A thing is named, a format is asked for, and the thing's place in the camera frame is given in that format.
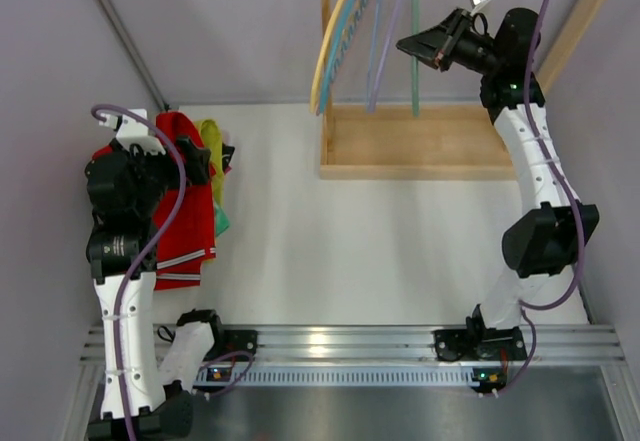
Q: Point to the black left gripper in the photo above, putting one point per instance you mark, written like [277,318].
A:
[195,159]

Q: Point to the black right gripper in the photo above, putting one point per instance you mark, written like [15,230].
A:
[451,41]

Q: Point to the yellow-green trousers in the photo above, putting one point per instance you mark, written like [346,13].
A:
[213,140]

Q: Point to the lilac hanger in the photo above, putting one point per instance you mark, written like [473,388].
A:
[393,21]

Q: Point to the mint green hanger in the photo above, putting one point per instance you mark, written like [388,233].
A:
[415,97]

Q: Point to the green white tie-dye trousers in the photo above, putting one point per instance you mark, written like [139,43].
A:
[222,222]

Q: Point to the red trousers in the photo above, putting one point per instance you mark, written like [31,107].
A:
[171,236]

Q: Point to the light blue wire hanger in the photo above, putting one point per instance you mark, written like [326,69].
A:
[371,72]

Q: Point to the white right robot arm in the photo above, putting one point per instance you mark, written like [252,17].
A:
[555,226]

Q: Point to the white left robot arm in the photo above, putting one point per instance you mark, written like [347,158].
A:
[144,398]

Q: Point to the teal hanger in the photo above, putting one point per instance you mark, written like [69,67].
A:
[340,51]

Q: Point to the yellow hanger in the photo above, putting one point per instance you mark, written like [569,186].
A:
[327,46]

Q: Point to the pink garment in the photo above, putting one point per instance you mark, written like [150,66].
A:
[228,151]

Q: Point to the wooden clothes rack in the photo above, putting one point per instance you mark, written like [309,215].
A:
[443,142]

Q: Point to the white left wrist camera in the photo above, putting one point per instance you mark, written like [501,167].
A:
[129,132]

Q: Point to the aluminium corner frame post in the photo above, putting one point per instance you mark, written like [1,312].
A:
[127,43]

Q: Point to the grey slotted cable duct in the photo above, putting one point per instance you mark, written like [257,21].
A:
[347,376]

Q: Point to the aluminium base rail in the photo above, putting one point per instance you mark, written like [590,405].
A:
[561,345]

